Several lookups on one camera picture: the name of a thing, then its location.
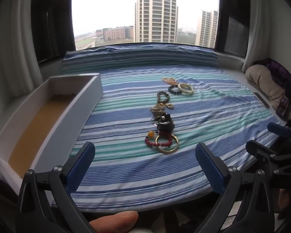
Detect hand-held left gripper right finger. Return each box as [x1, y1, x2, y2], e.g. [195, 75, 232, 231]
[195, 143, 274, 233]

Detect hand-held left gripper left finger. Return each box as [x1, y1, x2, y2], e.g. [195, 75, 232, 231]
[16, 141, 97, 233]

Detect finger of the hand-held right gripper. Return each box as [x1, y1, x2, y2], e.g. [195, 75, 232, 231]
[267, 122, 291, 146]
[245, 139, 291, 173]

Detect gold bangle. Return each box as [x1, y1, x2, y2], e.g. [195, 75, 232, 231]
[156, 134, 179, 154]

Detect white cardboard box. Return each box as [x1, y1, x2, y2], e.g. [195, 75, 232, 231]
[0, 73, 103, 195]

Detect black key fob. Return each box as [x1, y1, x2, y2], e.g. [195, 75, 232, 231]
[151, 113, 175, 133]

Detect red bead bracelet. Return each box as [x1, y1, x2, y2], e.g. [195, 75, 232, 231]
[145, 130, 172, 148]

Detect gold chain necklace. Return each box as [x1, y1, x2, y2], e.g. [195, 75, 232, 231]
[149, 103, 166, 117]

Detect pale jade bangle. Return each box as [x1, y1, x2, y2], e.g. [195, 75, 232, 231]
[178, 83, 194, 95]

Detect brown wooden bead bracelet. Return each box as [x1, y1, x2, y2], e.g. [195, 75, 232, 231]
[157, 91, 171, 104]

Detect dark bead bracelet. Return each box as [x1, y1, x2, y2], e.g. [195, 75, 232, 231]
[168, 85, 182, 95]

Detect person's right hand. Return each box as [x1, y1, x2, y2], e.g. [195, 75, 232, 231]
[278, 188, 291, 215]

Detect person's left hand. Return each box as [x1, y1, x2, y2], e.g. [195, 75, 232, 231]
[89, 211, 139, 233]

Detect metal vent strip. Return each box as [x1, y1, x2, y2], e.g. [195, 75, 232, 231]
[253, 93, 270, 108]

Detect blue green striped bed sheet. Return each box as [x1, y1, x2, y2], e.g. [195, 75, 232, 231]
[51, 44, 288, 211]

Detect beige cushion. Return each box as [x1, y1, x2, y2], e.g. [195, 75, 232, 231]
[245, 64, 285, 112]

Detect beige and purple pillows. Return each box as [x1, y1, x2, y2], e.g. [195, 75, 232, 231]
[253, 58, 291, 122]

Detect white curtain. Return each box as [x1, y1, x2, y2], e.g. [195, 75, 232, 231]
[0, 0, 43, 97]
[242, 0, 272, 72]

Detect slim tower building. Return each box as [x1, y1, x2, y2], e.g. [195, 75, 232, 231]
[195, 10, 219, 48]

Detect low red building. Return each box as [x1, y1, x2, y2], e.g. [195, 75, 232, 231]
[103, 26, 134, 41]

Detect tall tower building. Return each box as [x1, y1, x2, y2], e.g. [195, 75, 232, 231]
[134, 0, 178, 43]

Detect dark window frame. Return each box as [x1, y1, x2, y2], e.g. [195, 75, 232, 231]
[215, 0, 251, 57]
[31, 0, 76, 63]

